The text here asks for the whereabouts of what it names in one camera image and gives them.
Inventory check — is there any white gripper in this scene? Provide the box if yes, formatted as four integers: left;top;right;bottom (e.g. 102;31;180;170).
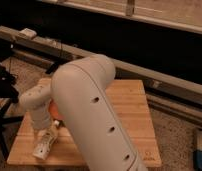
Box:
33;118;56;150

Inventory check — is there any white plastic bottle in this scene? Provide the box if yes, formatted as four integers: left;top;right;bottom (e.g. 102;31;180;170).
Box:
32;120;60;160

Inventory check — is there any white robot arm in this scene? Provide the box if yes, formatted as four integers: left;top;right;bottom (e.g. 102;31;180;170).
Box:
20;54;148;171

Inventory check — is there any orange ceramic bowl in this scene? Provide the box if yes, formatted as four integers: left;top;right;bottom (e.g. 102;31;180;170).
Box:
48;100;62;120

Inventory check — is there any black chair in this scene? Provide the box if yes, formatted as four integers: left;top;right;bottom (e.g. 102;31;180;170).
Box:
0;64;23;159

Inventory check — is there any wooden table board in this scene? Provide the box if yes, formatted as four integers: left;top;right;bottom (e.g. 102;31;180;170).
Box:
7;80;162;168

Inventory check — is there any long wooden floor beam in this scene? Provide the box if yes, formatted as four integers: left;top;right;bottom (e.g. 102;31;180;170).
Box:
0;26;202;105

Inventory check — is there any white box on ledge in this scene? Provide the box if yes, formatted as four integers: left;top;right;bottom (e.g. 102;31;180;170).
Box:
20;28;37;38

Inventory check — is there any blue bin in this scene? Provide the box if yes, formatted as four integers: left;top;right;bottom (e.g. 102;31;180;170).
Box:
193;128;202;171

